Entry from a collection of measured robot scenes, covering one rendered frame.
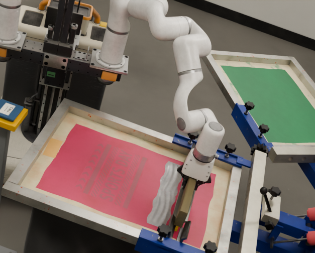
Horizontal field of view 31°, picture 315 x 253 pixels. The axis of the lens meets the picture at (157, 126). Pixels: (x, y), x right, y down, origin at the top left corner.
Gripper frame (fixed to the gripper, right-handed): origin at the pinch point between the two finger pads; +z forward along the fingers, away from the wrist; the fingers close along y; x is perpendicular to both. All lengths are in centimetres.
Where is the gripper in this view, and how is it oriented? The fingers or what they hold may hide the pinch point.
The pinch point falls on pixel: (190, 184)
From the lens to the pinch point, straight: 208.4
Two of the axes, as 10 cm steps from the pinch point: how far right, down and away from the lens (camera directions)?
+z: -2.7, 7.5, 6.0
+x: -2.2, 5.6, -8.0
